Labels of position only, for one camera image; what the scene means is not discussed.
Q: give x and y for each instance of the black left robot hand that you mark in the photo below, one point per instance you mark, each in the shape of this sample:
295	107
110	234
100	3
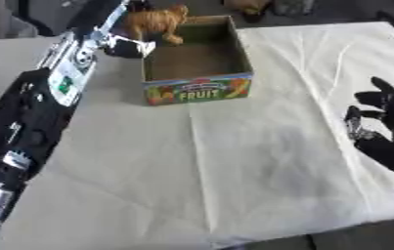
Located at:
97	16

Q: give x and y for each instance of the grey chair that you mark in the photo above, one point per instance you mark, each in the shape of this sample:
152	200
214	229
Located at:
0	19

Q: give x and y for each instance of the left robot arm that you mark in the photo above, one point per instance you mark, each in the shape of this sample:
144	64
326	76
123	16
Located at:
29	130

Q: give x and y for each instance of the orange striped tiger toy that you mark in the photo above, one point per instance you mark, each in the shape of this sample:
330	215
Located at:
155	19

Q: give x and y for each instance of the cardboard box with fruit print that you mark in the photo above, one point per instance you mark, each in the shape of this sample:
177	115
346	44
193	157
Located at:
197	65

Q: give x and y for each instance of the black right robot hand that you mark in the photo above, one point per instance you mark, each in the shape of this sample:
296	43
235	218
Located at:
383	148

